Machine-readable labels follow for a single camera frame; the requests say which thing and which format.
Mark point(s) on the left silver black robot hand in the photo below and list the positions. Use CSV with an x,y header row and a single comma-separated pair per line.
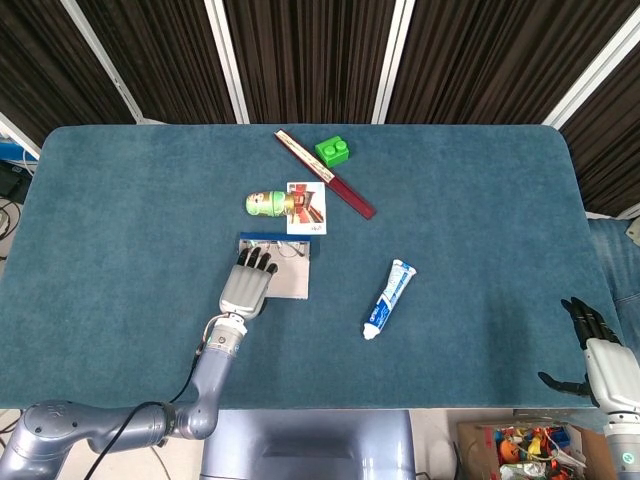
x,y
245,290

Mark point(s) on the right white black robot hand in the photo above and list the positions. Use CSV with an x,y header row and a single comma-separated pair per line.
x,y
612,372

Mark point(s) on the wire-frame eyeglasses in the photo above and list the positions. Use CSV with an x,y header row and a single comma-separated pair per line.
x,y
290,248

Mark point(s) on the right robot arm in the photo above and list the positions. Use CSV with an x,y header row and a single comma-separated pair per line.
x,y
622,450

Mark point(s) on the left blue grey robot arm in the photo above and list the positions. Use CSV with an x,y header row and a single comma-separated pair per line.
x,y
210,380

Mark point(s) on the green painted nesting doll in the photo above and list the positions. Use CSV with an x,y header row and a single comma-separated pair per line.
x,y
265,205

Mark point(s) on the white bordered photo card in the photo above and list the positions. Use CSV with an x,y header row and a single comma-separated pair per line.
x,y
311,220

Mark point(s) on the red chopsticks package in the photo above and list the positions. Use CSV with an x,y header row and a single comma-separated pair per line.
x,y
352,197

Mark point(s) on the blue white toothpaste tube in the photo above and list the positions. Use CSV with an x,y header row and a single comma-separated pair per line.
x,y
390,300

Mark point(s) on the cardboard box of toys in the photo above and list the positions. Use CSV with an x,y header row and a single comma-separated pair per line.
x,y
475,455

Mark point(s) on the green plastic building block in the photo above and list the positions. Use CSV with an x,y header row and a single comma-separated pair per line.
x,y
332,152

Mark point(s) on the blue grey robot torso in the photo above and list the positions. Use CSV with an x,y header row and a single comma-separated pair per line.
x,y
305,445

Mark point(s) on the teal velvet table cloth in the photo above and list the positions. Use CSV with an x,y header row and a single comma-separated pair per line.
x,y
450,210

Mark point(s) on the dark brown pleated curtain panel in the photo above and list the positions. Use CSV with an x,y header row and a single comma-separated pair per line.
x,y
160,60
610,150
475,60
310,60
40,60

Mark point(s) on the black electronic device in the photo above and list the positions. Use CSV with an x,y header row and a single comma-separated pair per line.
x,y
12,182

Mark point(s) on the small blue box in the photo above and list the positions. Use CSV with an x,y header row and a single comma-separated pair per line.
x,y
15,150

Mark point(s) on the white partition post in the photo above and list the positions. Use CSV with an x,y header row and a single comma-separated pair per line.
x,y
100,60
20,134
394,60
226,60
595,70

